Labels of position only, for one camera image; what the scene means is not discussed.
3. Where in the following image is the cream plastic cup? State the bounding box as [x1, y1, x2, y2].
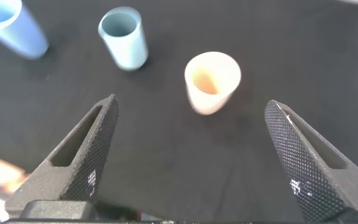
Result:
[183, 51, 242, 116]

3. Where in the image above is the black table cloth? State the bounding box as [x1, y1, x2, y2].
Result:
[0, 0, 358, 224]

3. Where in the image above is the teal plastic cup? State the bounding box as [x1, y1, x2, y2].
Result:
[98, 6, 149, 72]

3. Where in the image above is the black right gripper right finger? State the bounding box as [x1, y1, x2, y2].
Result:
[264, 99, 358, 223]

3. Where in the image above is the light blue plastic cup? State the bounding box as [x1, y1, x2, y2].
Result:
[0, 0, 50, 60]

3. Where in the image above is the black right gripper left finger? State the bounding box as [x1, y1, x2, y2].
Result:
[4, 93, 120, 218]

